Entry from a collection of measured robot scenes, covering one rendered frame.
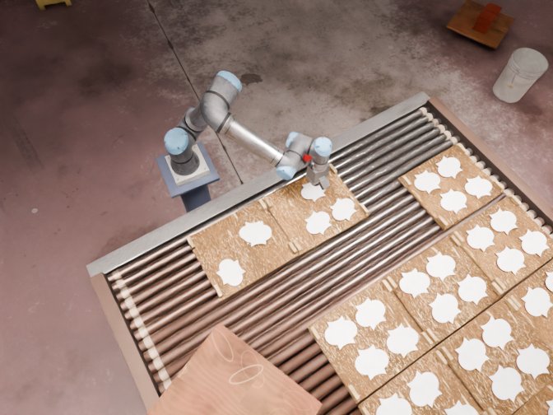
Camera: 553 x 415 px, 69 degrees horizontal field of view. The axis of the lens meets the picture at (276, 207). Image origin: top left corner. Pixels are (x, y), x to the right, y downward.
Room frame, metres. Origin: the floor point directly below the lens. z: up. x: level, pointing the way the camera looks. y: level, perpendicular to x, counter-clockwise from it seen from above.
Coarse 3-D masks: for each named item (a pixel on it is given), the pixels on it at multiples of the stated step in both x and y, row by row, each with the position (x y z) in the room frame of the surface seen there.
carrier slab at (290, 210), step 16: (336, 176) 1.13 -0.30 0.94; (288, 192) 1.02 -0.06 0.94; (336, 192) 1.03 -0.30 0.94; (272, 208) 0.92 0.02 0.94; (288, 208) 0.93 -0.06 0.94; (304, 208) 0.93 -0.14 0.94; (320, 208) 0.93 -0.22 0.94; (288, 224) 0.84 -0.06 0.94; (304, 224) 0.84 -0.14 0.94; (336, 224) 0.85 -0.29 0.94; (352, 224) 0.86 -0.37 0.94; (304, 240) 0.76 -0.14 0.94; (320, 240) 0.76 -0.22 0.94
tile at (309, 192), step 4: (304, 184) 1.06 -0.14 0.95; (308, 184) 1.06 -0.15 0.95; (304, 188) 1.04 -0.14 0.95; (308, 188) 1.04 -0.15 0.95; (312, 188) 1.04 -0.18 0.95; (316, 188) 1.05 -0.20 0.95; (320, 188) 1.05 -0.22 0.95; (304, 192) 1.02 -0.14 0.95; (308, 192) 1.02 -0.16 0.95; (312, 192) 1.02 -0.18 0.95; (316, 192) 1.02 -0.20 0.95; (320, 192) 1.02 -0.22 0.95; (304, 196) 0.99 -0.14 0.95; (308, 196) 1.00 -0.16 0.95; (312, 196) 1.00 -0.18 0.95; (316, 196) 1.00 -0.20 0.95; (320, 196) 1.00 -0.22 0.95; (324, 196) 1.00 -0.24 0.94
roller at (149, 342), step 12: (468, 156) 1.32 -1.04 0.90; (396, 192) 1.06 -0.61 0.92; (408, 192) 1.08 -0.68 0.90; (372, 204) 0.99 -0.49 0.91; (384, 204) 0.99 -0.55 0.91; (348, 228) 0.85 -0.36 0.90; (216, 300) 0.46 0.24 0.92; (228, 300) 0.46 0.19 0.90; (192, 312) 0.40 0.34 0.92; (204, 312) 0.40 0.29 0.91; (180, 324) 0.34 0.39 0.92; (156, 336) 0.29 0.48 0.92; (168, 336) 0.29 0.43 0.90; (144, 348) 0.24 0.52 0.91
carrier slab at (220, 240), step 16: (256, 208) 0.92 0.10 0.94; (224, 224) 0.82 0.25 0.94; (240, 224) 0.83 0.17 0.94; (272, 224) 0.84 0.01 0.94; (208, 240) 0.73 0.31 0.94; (224, 240) 0.74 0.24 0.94; (240, 240) 0.74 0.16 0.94; (272, 240) 0.75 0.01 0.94; (288, 240) 0.75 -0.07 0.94; (208, 256) 0.65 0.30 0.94; (224, 256) 0.66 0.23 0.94; (240, 256) 0.66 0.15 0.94; (256, 256) 0.67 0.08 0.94; (272, 256) 0.67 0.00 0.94; (288, 256) 0.67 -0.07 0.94; (208, 272) 0.58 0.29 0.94; (256, 272) 0.59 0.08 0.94; (224, 288) 0.51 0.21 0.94; (240, 288) 0.51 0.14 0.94
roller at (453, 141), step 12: (444, 144) 1.38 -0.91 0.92; (420, 156) 1.29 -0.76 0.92; (432, 156) 1.31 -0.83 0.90; (408, 168) 1.22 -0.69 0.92; (384, 180) 1.13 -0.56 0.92; (360, 192) 1.05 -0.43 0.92; (372, 192) 1.07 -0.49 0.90; (192, 288) 0.50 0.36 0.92; (204, 288) 0.51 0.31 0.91; (168, 300) 0.45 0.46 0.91; (180, 300) 0.45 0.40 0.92; (156, 312) 0.39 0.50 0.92; (132, 324) 0.33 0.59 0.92; (144, 324) 0.34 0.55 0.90
